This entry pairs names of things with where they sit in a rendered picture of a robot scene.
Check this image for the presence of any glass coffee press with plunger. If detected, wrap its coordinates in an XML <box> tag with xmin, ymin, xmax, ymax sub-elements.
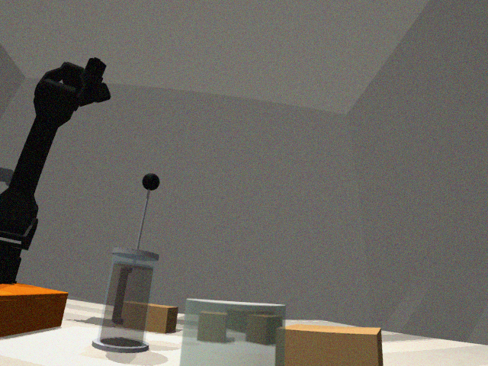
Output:
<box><xmin>91</xmin><ymin>173</ymin><xmax>159</xmax><ymax>353</ymax></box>

